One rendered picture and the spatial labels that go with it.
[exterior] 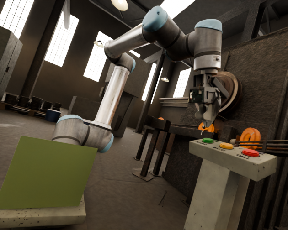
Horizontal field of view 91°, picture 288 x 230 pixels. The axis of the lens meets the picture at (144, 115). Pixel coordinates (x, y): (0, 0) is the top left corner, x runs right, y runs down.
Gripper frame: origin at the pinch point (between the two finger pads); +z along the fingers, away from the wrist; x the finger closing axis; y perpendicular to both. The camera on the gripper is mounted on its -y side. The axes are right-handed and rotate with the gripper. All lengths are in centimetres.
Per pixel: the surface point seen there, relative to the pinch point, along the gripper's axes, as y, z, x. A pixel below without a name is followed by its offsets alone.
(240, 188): -8.1, 24.1, 8.8
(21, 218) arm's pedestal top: 66, 35, -28
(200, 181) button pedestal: 8.2, 19.3, 4.2
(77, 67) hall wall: -1, -244, -1060
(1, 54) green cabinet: 155, -96, -315
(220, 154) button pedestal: 5.5, 8.0, 9.0
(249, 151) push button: 1.0, 6.1, 15.2
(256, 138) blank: -53, 14, -7
